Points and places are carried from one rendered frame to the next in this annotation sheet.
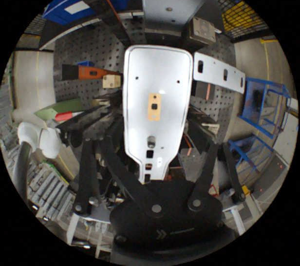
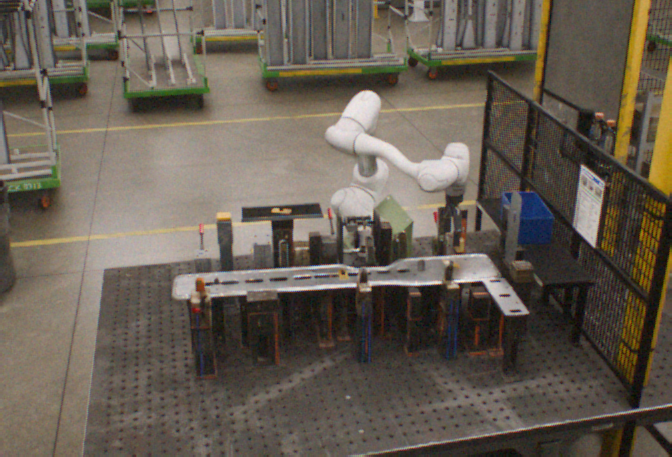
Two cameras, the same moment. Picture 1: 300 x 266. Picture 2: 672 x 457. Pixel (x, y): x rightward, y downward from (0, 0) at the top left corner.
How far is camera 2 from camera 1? 322 cm
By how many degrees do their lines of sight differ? 71
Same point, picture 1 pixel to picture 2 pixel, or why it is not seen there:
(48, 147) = (357, 202)
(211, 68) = (499, 286)
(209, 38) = (516, 266)
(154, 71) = (474, 264)
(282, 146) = not seen: outside the picture
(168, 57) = (488, 268)
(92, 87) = not seen: hidden behind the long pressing
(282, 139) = not seen: outside the picture
